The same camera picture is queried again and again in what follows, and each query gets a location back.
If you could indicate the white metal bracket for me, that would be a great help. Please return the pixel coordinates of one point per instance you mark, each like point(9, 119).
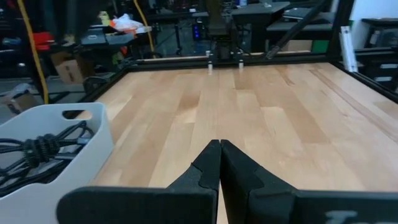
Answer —
point(347, 49)

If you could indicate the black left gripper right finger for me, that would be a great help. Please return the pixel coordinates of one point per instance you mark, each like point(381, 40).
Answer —
point(264, 199)

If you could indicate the white plastic bin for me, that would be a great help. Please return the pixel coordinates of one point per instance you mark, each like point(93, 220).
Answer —
point(77, 174)

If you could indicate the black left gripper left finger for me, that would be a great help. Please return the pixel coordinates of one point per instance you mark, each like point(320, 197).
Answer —
point(186, 199)

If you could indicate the black desk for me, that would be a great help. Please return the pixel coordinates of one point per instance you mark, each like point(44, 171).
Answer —
point(261, 12)

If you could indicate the black upright frame post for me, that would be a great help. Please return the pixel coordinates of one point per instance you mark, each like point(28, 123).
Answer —
point(340, 28)

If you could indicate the brown cardboard box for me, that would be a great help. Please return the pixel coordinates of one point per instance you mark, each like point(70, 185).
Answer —
point(70, 70)

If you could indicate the blue-lit black computer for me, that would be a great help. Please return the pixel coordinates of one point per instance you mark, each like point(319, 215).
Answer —
point(196, 31)

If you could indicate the small white post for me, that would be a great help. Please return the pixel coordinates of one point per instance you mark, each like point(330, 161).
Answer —
point(210, 63)
point(240, 63)

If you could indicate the white plastic bag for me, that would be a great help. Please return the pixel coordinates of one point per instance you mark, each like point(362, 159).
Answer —
point(126, 23)

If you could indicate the black table frame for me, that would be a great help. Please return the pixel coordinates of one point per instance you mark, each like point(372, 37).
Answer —
point(280, 59)

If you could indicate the red box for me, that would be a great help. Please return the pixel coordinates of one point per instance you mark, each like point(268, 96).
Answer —
point(43, 40)

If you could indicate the black diagonal strut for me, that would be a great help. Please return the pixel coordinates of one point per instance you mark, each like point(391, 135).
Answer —
point(295, 29)

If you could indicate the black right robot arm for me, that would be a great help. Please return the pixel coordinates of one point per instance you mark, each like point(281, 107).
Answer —
point(217, 28)

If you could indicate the green box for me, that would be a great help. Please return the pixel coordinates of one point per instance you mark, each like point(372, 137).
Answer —
point(320, 46)

